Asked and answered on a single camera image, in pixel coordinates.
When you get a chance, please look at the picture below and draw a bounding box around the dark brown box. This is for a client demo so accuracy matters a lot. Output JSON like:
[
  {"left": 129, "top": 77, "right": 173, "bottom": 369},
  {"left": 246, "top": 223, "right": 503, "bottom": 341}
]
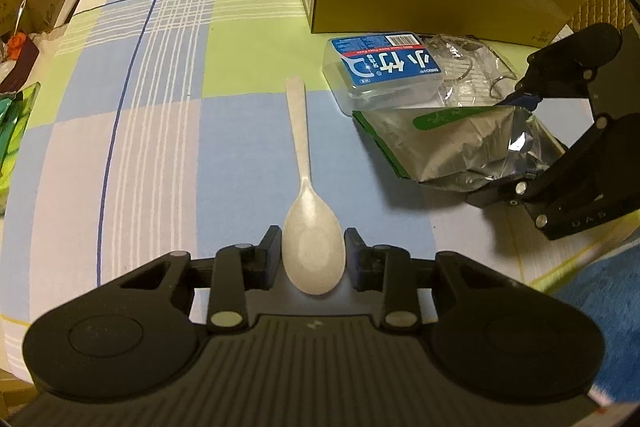
[{"left": 0, "top": 42, "right": 41, "bottom": 92}]

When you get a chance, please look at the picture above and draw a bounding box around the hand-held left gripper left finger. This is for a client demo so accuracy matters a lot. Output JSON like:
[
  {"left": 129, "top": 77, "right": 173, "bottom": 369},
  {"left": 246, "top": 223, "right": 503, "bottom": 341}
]
[{"left": 118, "top": 225, "right": 284, "bottom": 334}]

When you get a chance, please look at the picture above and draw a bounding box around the teal plastic packet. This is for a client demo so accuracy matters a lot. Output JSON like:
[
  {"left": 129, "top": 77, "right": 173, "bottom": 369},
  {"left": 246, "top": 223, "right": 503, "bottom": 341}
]
[{"left": 0, "top": 82, "right": 43, "bottom": 208}]

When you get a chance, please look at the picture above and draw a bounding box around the clear bag of metal rings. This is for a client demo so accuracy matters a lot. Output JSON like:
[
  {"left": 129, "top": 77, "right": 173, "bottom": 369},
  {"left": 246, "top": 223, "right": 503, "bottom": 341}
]
[{"left": 420, "top": 34, "right": 522, "bottom": 108}]

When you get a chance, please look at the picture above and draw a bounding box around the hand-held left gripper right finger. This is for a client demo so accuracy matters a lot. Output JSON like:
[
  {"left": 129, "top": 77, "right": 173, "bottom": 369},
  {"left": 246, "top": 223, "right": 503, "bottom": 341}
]
[{"left": 343, "top": 227, "right": 522, "bottom": 334}]

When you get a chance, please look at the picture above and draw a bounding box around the white speckled spoon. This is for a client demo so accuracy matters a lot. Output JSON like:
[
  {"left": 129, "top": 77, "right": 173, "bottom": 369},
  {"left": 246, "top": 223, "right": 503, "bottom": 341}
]
[{"left": 282, "top": 76, "right": 347, "bottom": 297}]

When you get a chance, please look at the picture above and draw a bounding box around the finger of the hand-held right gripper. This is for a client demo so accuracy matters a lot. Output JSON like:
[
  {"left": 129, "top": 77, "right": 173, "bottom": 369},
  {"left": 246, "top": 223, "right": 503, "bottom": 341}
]
[
  {"left": 515, "top": 23, "right": 624, "bottom": 108},
  {"left": 466, "top": 114, "right": 619, "bottom": 208}
]

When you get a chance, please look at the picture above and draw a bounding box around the silver foil bag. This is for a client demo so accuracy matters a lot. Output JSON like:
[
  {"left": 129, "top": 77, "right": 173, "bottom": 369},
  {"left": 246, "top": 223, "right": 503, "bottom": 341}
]
[{"left": 352, "top": 104, "right": 572, "bottom": 194}]

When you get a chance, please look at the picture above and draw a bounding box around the checkered tablecloth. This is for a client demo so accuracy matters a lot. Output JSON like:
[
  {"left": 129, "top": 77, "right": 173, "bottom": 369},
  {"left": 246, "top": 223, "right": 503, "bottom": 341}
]
[{"left": 0, "top": 0, "right": 640, "bottom": 358}]

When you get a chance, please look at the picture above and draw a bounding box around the clear floss box blue label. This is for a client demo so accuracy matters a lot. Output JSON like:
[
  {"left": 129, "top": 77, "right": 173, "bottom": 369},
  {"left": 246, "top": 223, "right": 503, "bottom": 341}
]
[{"left": 322, "top": 32, "right": 444, "bottom": 116}]

